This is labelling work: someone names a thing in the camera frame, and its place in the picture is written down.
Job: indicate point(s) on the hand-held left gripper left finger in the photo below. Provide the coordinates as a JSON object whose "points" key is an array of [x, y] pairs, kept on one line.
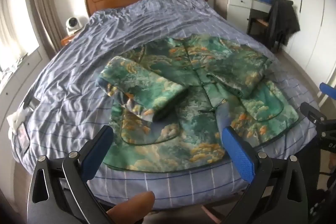
{"points": [[101, 140]]}

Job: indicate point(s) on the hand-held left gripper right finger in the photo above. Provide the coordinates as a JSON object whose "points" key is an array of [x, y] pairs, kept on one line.
{"points": [[236, 150]]}

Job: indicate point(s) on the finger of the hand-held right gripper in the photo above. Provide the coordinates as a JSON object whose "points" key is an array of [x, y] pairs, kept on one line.
{"points": [[312, 111], [328, 88]]}

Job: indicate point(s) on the green printed jacket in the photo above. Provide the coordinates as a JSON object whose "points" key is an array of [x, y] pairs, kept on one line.
{"points": [[189, 108]]}

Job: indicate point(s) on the person's left hand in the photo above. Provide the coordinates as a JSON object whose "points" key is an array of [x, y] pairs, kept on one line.
{"points": [[131, 207]]}

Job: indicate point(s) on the dark flat tablet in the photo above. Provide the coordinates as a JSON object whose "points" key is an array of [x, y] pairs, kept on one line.
{"points": [[22, 138]]}

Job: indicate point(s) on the dark jacket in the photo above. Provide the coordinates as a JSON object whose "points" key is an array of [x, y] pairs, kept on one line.
{"points": [[283, 19]]}

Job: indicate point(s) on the white cloth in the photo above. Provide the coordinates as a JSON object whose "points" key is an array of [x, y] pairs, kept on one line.
{"points": [[18, 116]]}

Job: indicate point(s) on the white wardrobe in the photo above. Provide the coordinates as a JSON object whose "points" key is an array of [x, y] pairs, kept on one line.
{"points": [[309, 3]]}

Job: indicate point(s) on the white window seat cabinet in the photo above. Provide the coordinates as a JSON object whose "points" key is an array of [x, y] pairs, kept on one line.
{"points": [[23, 71]]}

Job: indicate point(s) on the wooden nightstand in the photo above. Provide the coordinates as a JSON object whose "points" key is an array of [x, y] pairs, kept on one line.
{"points": [[67, 40]]}

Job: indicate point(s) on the bed with blue checked sheet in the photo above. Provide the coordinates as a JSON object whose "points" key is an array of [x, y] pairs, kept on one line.
{"points": [[126, 29]]}

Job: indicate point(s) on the white desk fan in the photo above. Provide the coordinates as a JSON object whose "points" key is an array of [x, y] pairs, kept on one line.
{"points": [[73, 26]]}

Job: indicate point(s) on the white desk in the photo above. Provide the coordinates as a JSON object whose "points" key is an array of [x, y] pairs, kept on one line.
{"points": [[236, 8]]}

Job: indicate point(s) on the brown curtain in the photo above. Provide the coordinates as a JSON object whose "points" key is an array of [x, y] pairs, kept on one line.
{"points": [[44, 3]]}

